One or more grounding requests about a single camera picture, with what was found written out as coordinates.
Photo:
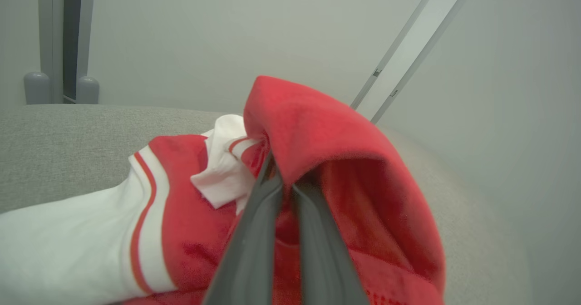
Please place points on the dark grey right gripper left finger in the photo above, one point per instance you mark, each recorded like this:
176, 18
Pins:
247, 250

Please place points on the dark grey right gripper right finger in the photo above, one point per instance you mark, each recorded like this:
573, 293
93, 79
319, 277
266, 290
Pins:
322, 259

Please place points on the red and white garment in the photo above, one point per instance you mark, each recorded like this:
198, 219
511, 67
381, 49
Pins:
327, 132

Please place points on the white partition panel grey frame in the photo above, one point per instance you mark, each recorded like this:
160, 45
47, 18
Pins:
218, 37

